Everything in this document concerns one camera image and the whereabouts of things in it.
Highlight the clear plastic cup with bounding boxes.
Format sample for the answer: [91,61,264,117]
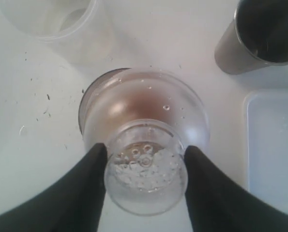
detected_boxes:
[78,68,130,136]

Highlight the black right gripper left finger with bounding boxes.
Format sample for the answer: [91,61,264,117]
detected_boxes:
[0,143,107,232]

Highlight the clear dome lid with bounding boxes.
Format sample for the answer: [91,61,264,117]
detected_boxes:
[82,68,210,216]

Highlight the translucent white plastic cup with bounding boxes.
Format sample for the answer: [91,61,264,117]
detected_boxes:
[0,0,115,64]

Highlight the stainless steel cup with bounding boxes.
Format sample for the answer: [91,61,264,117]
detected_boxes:
[214,0,288,74]

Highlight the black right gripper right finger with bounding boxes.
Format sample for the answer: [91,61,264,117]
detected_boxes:
[184,145,288,232]

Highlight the white square plastic tray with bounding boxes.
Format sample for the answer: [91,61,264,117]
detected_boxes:
[243,89,288,214]

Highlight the brown wooden cubes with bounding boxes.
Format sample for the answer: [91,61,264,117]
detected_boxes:
[122,91,170,122]

